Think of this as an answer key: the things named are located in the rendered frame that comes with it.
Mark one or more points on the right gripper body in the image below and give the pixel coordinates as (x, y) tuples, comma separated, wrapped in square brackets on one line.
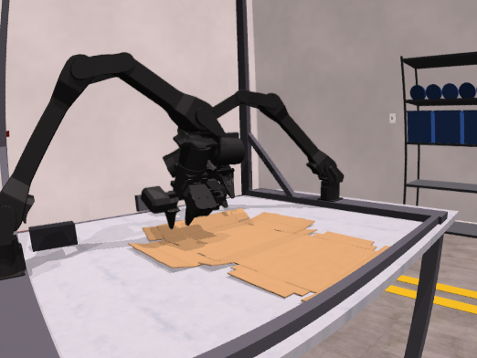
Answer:
[(158, 201)]

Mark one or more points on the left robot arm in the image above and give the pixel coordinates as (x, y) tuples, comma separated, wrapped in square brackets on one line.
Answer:
[(272, 106)]

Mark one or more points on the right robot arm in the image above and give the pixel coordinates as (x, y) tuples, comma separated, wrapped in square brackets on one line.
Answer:
[(188, 112)]

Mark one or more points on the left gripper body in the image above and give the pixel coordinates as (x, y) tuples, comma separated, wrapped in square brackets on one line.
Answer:
[(215, 168)]

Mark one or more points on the black metal overhead frame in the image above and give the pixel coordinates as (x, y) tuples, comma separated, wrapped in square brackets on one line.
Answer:
[(244, 111)]

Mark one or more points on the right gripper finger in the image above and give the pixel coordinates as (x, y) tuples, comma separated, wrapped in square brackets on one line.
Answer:
[(171, 217), (188, 218)]

